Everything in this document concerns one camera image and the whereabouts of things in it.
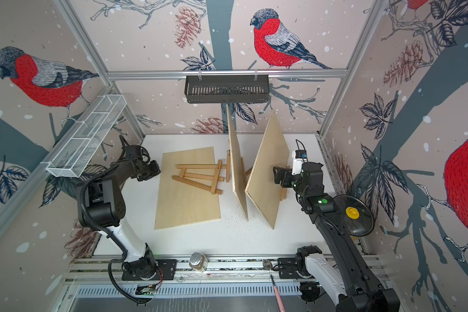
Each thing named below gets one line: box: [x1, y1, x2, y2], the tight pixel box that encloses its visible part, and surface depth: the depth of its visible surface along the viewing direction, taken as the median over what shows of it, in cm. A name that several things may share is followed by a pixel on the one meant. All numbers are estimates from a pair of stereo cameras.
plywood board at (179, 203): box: [154, 146, 221, 231], surface depth 95 cm
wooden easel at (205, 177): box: [171, 149, 231, 195], surface depth 102 cm
